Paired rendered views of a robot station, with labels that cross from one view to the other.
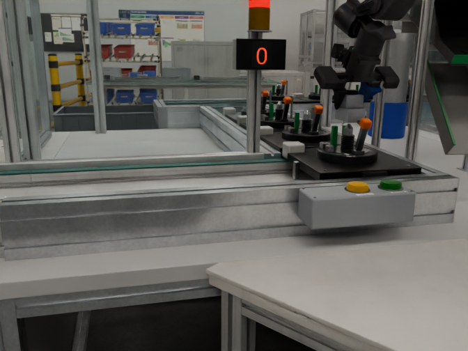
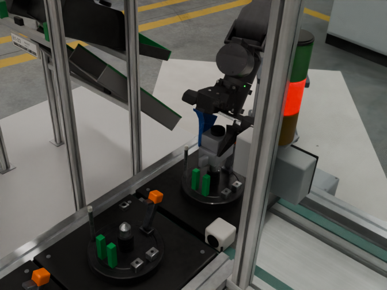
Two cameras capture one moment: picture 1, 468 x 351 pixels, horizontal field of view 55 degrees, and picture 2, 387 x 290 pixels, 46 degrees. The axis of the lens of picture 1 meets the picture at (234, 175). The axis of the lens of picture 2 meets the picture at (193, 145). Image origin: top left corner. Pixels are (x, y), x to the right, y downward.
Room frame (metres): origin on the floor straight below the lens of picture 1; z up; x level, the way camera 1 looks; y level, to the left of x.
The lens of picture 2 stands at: (1.55, 0.31, 1.63)
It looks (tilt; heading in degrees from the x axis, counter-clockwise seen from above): 35 degrees down; 232
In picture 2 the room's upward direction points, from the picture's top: 3 degrees clockwise
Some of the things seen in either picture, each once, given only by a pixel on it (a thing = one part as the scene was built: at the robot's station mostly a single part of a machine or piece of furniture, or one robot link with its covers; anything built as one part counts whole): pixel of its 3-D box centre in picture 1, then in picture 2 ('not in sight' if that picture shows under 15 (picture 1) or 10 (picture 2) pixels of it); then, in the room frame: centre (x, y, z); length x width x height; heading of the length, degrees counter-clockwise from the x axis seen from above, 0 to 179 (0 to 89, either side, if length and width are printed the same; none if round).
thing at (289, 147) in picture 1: (293, 150); (219, 235); (1.12, -0.15, 0.97); 0.05 x 0.05 x 0.04; 13
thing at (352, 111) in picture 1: (348, 104); (213, 144); (1.06, -0.26, 1.09); 0.08 x 0.04 x 0.07; 14
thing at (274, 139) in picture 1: (306, 123); (125, 238); (1.30, -0.21, 1.01); 0.24 x 0.24 x 0.13; 13
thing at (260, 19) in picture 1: (259, 19); not in sight; (1.12, -0.06, 1.28); 0.05 x 0.05 x 0.05
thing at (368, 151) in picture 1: (346, 153); (212, 184); (1.05, -0.27, 0.98); 0.14 x 0.14 x 0.02
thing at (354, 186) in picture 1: (357, 189); not in sight; (0.82, -0.23, 0.96); 0.04 x 0.04 x 0.02
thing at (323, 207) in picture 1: (356, 204); not in sight; (0.82, -0.23, 0.93); 0.21 x 0.07 x 0.06; 103
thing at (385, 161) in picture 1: (346, 161); (212, 191); (1.05, -0.27, 0.96); 0.24 x 0.24 x 0.02; 13
